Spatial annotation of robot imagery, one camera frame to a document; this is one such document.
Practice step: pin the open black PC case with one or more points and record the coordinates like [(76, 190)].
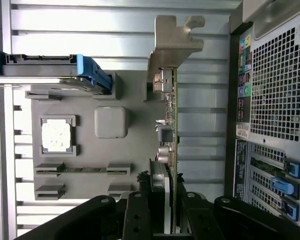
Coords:
[(272, 87)]

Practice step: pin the blue disk carrier bracket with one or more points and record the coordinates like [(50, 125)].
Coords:
[(86, 65)]

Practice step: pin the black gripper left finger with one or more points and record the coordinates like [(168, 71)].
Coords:
[(138, 217)]

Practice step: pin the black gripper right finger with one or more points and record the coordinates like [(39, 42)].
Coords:
[(200, 220)]

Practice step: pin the grey parts rack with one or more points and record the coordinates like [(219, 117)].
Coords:
[(90, 150)]

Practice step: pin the blue card retention clip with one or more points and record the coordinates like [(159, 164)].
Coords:
[(291, 210), (280, 185), (293, 168)]

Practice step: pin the silver hard disk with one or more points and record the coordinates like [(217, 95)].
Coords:
[(40, 66)]

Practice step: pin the silver CPU chip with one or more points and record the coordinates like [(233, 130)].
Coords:
[(56, 135)]

